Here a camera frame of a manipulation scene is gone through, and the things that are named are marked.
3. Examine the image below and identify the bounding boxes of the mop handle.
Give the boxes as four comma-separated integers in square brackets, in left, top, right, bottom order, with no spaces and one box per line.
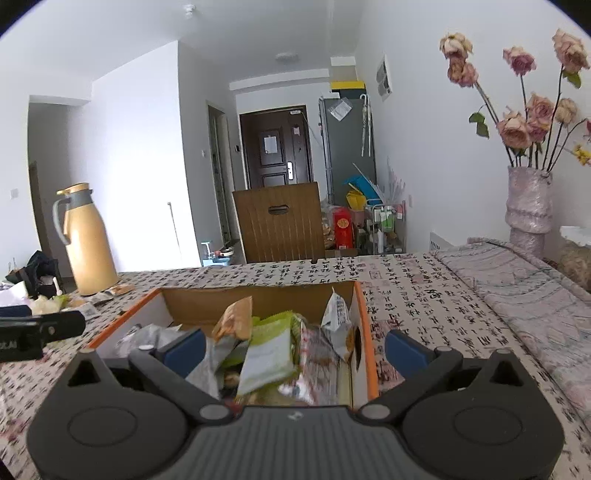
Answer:
[167,202,184,253]

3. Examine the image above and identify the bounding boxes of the yellow flower branches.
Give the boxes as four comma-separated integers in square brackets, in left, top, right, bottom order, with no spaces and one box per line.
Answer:
[573,117,591,168]

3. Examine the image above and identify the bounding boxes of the pink textured vase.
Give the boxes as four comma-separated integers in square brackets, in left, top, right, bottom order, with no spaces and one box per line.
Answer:
[504,165,554,259]

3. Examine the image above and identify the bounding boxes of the dark wooden door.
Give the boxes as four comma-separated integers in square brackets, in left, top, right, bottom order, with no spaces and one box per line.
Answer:
[239,108,315,190]

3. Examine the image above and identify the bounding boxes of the red orange cardboard box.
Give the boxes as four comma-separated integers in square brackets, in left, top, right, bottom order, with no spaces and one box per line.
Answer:
[87,281,380,409]

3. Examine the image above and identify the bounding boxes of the grey interior door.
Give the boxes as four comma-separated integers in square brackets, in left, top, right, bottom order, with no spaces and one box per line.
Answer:
[207,104,234,253]

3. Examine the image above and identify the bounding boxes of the yellow thermos jug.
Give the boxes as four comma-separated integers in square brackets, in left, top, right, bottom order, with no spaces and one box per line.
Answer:
[52,183,120,296]

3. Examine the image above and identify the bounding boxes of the brown biscuit snack packet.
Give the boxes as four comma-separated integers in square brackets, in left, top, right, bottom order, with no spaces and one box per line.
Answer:
[211,296,254,343]

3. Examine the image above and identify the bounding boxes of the white radiator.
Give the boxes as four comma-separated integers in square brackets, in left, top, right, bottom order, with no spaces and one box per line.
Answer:
[429,231,463,253]

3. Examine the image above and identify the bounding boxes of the blue plastic item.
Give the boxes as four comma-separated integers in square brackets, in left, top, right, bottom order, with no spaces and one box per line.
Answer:
[344,174,379,199]

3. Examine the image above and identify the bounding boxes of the wooden chair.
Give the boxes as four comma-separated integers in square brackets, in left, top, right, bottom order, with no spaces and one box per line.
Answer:
[232,181,326,264]

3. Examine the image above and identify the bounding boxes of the grey refrigerator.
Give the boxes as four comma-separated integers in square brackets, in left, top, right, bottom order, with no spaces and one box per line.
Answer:
[318,95,377,206]

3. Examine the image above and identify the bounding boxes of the white folded umbrella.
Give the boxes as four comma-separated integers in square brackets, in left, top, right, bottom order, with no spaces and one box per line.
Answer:
[359,93,374,158]

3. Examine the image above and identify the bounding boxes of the white wall panel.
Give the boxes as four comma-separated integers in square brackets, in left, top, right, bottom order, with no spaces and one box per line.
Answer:
[375,54,393,101]

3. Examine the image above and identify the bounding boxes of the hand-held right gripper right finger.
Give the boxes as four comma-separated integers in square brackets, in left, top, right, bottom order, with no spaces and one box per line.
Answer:
[358,330,527,426]

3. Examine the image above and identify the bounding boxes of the dark bag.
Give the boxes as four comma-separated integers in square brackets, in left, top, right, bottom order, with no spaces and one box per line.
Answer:
[7,250,64,299]

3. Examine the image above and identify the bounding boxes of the wire storage cart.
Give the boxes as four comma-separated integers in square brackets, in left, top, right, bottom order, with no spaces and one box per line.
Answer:
[365,203,406,255]

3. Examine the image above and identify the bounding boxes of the cream crumpled plastic bag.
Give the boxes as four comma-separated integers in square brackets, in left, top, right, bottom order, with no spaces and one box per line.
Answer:
[30,295,70,315]

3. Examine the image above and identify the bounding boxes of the clear jar white lid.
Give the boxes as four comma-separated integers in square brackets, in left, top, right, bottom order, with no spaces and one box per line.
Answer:
[558,225,591,294]

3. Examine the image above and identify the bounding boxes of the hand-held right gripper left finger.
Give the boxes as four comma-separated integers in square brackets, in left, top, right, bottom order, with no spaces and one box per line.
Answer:
[65,329,234,426]

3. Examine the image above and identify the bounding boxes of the red gift box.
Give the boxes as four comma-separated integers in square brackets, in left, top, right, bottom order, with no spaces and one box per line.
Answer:
[332,207,354,250]

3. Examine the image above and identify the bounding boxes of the green white snack packet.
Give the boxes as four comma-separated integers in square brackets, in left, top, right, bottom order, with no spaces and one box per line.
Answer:
[235,311,306,398]

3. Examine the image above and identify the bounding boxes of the grey pink patterned cloth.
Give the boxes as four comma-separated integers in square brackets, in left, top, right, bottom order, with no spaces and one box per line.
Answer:
[436,237,591,417]

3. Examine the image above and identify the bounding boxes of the white paper sheet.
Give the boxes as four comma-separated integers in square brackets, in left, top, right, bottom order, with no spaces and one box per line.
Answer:
[330,98,354,122]

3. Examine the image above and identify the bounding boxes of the small blue stool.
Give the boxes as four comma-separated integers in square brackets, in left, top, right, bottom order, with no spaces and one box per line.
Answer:
[199,240,234,268]

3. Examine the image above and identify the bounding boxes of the silver snack packet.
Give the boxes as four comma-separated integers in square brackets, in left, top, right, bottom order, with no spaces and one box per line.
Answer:
[185,337,251,402]

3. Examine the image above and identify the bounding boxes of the dried pink rose bouquet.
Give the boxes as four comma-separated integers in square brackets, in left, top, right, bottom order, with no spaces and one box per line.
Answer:
[438,28,591,169]

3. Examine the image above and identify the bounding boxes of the dried purple grass bunch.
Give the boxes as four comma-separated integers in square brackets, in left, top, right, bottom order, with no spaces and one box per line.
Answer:
[385,157,407,204]

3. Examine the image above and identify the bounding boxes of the yellow black box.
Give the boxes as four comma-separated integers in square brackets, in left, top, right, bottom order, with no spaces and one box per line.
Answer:
[331,79,366,99]

